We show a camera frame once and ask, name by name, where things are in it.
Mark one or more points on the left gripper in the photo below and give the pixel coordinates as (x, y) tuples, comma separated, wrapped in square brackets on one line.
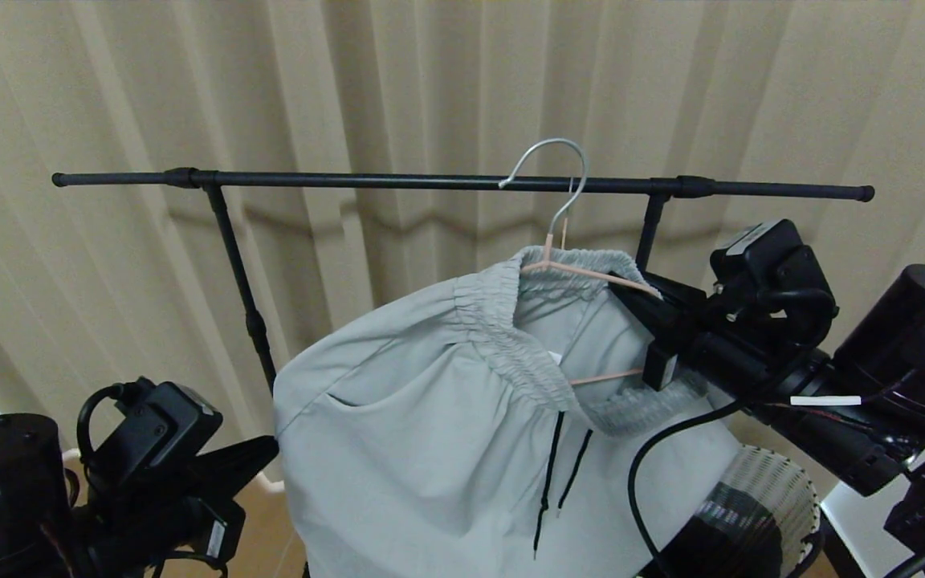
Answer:
[(189, 534)]

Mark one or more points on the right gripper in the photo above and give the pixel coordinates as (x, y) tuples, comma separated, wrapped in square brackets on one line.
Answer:
[(719, 361)]

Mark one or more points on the pale grey shorts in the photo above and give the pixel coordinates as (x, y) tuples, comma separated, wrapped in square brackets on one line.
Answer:
[(414, 417)]

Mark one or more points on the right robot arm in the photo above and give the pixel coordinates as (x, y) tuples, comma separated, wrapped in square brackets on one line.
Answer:
[(904, 345)]

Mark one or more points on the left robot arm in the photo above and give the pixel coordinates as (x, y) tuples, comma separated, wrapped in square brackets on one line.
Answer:
[(5, 482)]

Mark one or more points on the white laundry basket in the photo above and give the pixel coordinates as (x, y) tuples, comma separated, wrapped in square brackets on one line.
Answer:
[(759, 506)]

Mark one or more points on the black clothes rack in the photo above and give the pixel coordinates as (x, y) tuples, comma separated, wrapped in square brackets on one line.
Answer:
[(350, 180)]

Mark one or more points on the beige curtain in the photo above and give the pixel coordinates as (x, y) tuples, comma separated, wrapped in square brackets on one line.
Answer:
[(350, 80)]

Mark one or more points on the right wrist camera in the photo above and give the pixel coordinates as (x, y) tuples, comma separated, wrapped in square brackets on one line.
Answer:
[(768, 265)]

